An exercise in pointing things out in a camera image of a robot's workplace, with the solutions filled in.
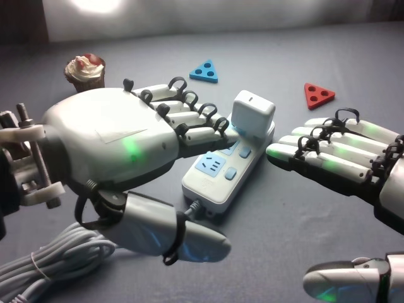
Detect white power strip blue sockets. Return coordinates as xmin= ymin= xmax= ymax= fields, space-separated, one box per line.
xmin=181 ymin=121 xmax=276 ymax=223

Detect white power strip cable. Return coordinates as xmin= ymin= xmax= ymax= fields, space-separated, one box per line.
xmin=0 ymin=198 xmax=203 ymax=303

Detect red triangle block three holes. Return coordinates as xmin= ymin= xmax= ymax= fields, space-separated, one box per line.
xmin=304 ymin=83 xmax=336 ymax=111

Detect grey table cloth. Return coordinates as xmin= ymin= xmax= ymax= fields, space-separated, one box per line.
xmin=0 ymin=21 xmax=404 ymax=303

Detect blue triangle block three holes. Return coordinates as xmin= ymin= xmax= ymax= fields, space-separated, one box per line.
xmin=189 ymin=59 xmax=219 ymax=85

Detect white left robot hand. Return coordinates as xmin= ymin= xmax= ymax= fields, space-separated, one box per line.
xmin=42 ymin=76 xmax=241 ymax=266

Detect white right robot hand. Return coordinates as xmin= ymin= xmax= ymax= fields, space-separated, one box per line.
xmin=266 ymin=107 xmax=404 ymax=303

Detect white cube power adapter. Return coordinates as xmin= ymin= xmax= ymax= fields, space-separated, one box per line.
xmin=230 ymin=90 xmax=276 ymax=140

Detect white cable tie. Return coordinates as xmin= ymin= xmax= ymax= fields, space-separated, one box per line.
xmin=30 ymin=251 xmax=52 ymax=281

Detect toy cupcake white frosting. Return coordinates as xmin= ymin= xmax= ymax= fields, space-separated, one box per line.
xmin=64 ymin=53 xmax=107 ymax=93

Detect dark brown panel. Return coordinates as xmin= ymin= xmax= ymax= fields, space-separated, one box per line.
xmin=0 ymin=0 xmax=51 ymax=45

